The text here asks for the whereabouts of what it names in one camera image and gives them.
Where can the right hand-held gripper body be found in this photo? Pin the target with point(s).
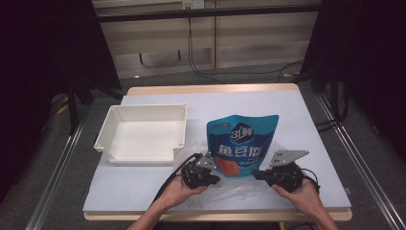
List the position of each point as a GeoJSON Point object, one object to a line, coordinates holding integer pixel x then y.
{"type": "Point", "coordinates": [287, 177]}

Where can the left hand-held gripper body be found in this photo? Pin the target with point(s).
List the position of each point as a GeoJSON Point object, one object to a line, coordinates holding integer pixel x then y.
{"type": "Point", "coordinates": [196, 174]}

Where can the translucent plastic bag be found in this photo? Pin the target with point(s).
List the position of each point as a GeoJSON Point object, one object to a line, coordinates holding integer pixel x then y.
{"type": "Point", "coordinates": [223, 188]}

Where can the blue snack pouch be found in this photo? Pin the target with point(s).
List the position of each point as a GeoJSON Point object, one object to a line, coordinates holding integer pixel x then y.
{"type": "Point", "coordinates": [242, 137]}

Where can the white plastic tray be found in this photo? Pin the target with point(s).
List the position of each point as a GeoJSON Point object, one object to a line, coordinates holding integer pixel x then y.
{"type": "Point", "coordinates": [143, 140]}

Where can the person's left hand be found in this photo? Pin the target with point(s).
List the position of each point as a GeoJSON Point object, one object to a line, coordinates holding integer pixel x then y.
{"type": "Point", "coordinates": [177, 195]}

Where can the person's right hand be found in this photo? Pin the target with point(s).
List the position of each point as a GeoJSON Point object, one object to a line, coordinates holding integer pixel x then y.
{"type": "Point", "coordinates": [304, 199]}

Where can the wooden table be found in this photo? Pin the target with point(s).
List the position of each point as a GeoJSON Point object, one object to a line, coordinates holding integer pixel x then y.
{"type": "Point", "coordinates": [207, 87]}

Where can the black metal stand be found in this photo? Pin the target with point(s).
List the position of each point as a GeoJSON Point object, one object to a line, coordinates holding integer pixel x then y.
{"type": "Point", "coordinates": [338, 99]}
{"type": "Point", "coordinates": [73, 108]}

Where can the dark curtain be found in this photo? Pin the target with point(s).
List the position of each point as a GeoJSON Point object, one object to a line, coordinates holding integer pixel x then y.
{"type": "Point", "coordinates": [41, 48]}
{"type": "Point", "coordinates": [367, 41]}

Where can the black horizontal bar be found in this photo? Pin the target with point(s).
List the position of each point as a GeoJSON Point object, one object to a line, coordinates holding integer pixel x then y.
{"type": "Point", "coordinates": [207, 13]}

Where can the metal floor rail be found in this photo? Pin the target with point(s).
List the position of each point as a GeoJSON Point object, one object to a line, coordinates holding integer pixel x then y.
{"type": "Point", "coordinates": [360, 166]}
{"type": "Point", "coordinates": [56, 175]}

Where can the white wall socket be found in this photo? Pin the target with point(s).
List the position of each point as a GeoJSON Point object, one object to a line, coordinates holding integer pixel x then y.
{"type": "Point", "coordinates": [193, 4]}

